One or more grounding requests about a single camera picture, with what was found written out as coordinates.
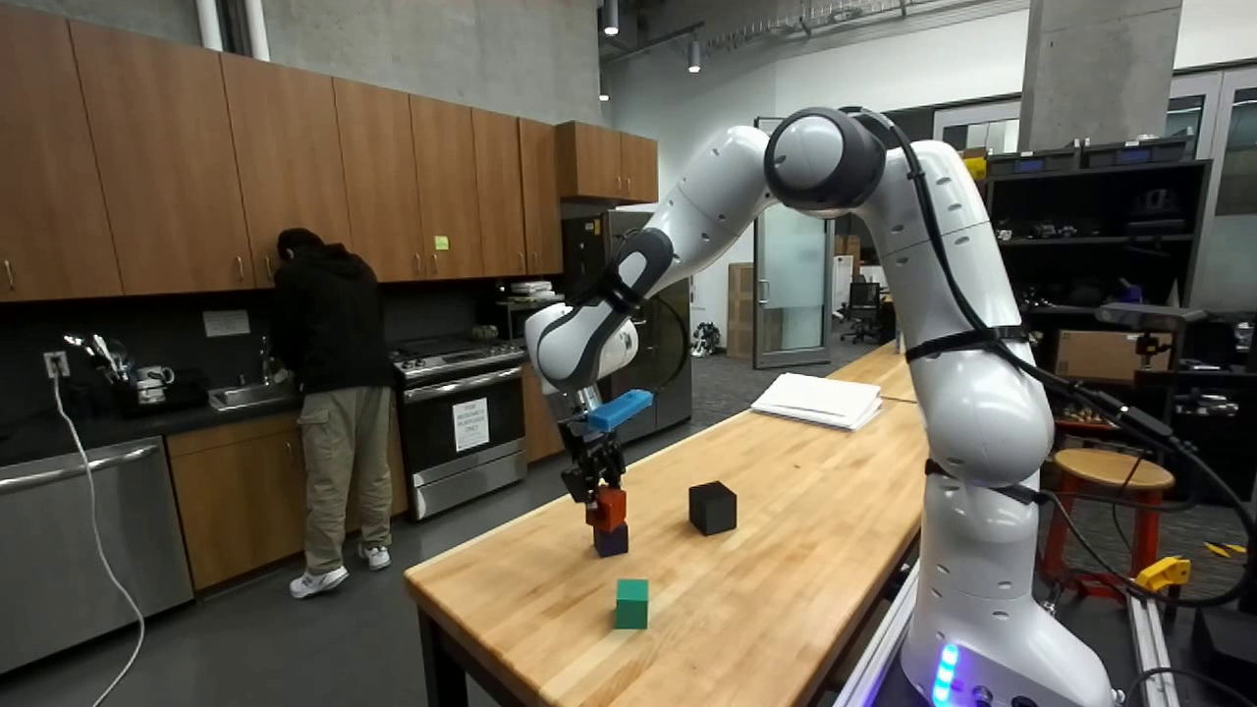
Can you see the large black cube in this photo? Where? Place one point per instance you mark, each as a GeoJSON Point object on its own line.
{"type": "Point", "coordinates": [712, 510]}

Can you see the black countertop microwave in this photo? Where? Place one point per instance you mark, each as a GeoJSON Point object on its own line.
{"type": "Point", "coordinates": [512, 317]}

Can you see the red legged stool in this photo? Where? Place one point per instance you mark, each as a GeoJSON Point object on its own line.
{"type": "Point", "coordinates": [1114, 477]}

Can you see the green cube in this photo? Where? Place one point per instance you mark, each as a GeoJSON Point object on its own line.
{"type": "Point", "coordinates": [635, 604]}

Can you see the stainless steel dishwasher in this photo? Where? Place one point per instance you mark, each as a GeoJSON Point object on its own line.
{"type": "Point", "coordinates": [93, 550]}

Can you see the narrow brown lower cabinet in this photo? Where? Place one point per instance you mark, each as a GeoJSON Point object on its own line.
{"type": "Point", "coordinates": [542, 425]}

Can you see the green sticker on cabinet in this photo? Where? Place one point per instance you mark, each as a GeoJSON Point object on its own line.
{"type": "Point", "coordinates": [443, 245]}

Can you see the red cube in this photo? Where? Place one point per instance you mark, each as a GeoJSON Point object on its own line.
{"type": "Point", "coordinates": [605, 513]}

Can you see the brown upper wall cabinets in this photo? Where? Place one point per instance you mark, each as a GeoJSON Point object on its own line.
{"type": "Point", "coordinates": [160, 169]}

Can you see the black metal table frame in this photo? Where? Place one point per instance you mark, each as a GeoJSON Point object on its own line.
{"type": "Point", "coordinates": [443, 668]}

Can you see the black storage shelf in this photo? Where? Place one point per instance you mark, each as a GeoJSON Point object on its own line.
{"type": "Point", "coordinates": [1114, 239]}

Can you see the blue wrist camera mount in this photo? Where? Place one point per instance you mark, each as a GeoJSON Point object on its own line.
{"type": "Point", "coordinates": [620, 412]}

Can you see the wide brown lower cabinet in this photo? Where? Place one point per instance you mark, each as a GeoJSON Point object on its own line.
{"type": "Point", "coordinates": [238, 506]}

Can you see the stainless steel oven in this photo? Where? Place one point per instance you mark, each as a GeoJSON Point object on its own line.
{"type": "Point", "coordinates": [457, 434]}

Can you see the stainless steel refrigerator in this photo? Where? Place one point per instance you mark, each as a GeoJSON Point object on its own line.
{"type": "Point", "coordinates": [661, 369]}

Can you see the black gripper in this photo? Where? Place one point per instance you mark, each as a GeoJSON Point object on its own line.
{"type": "Point", "coordinates": [589, 460]}

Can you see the steel kitchen sink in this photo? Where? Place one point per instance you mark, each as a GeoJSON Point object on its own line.
{"type": "Point", "coordinates": [248, 393]}

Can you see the person in dark hoodie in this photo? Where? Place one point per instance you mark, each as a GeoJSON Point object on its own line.
{"type": "Point", "coordinates": [334, 355]}

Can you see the silver kettle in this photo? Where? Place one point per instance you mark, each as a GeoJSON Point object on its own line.
{"type": "Point", "coordinates": [152, 388]}

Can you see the yellow clamp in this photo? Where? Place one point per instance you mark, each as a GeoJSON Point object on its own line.
{"type": "Point", "coordinates": [1164, 574]}

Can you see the small cabinet above refrigerator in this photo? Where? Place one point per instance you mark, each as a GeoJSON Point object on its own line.
{"type": "Point", "coordinates": [610, 163]}

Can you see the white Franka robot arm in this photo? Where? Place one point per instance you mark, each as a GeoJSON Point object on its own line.
{"type": "Point", "coordinates": [976, 418]}

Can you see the brown cardboard box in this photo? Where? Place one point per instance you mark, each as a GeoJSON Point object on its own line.
{"type": "Point", "coordinates": [1114, 355]}

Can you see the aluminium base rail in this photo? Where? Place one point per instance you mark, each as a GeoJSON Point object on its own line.
{"type": "Point", "coordinates": [874, 649]}

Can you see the white wall outlet plate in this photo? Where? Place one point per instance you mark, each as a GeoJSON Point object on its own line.
{"type": "Point", "coordinates": [225, 325]}

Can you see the white paper sheet on oven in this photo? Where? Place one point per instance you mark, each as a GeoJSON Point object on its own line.
{"type": "Point", "coordinates": [469, 425]}

